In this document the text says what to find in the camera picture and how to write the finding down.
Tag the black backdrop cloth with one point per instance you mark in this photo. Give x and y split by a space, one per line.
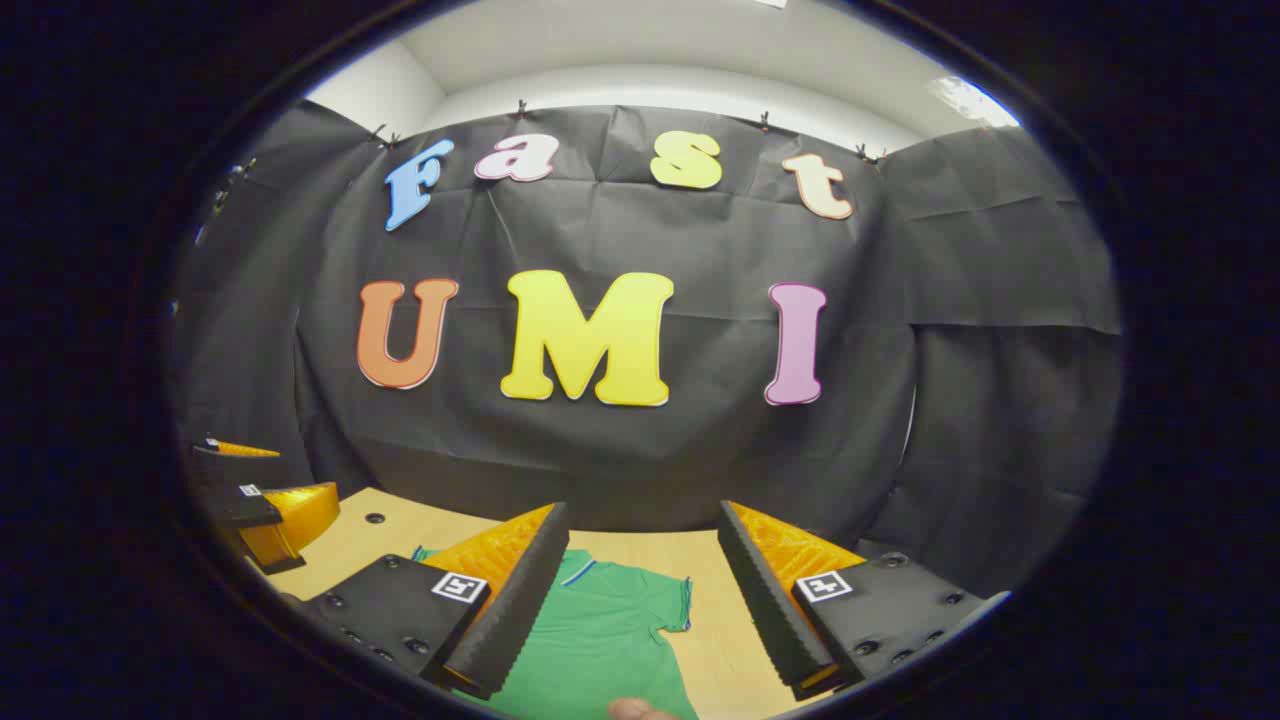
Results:
700 460

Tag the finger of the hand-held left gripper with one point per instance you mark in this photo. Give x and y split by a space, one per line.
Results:
215 462
295 515

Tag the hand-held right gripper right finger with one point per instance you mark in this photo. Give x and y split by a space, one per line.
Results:
770 600

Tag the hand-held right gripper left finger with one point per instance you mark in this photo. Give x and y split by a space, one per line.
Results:
520 600

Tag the green T-shirt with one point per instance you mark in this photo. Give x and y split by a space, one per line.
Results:
600 640

